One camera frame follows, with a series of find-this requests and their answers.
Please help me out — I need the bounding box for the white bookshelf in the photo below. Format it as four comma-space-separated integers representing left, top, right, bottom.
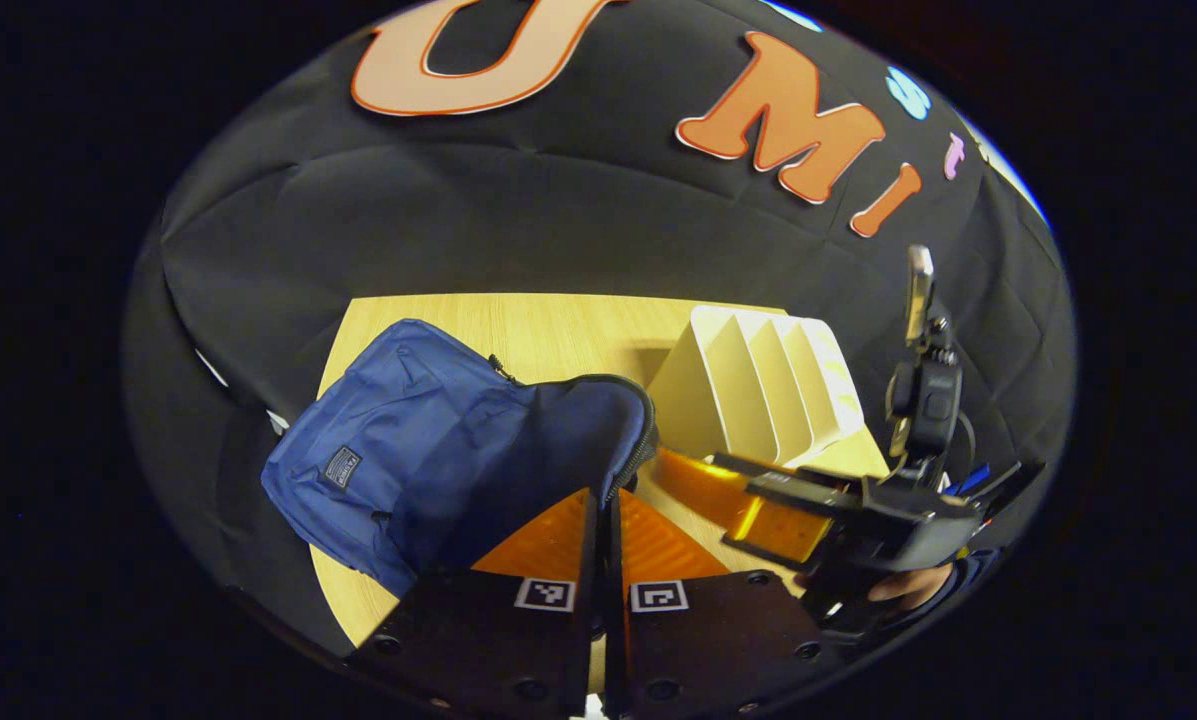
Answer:
645, 304, 890, 482

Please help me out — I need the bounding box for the black backdrop cloth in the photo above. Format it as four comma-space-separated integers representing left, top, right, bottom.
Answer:
121, 0, 1079, 641

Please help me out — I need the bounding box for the blue schoolbag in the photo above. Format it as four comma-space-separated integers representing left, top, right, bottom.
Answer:
260, 317, 660, 600

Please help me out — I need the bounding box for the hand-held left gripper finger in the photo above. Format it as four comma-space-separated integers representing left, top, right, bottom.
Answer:
602, 488, 841, 720
346, 487, 600, 720

